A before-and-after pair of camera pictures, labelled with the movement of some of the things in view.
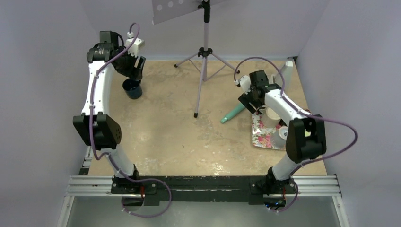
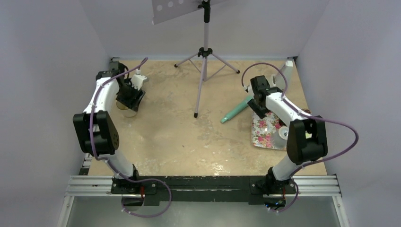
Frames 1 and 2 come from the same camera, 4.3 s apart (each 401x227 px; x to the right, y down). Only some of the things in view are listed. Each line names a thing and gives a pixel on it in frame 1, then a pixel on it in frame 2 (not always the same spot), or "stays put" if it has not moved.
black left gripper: (133, 72) → (132, 103)
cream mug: (269, 118) → (127, 112)
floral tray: (262, 136) stays put
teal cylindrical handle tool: (238, 109) stays put
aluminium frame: (84, 185) stays put
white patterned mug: (281, 143) stays put
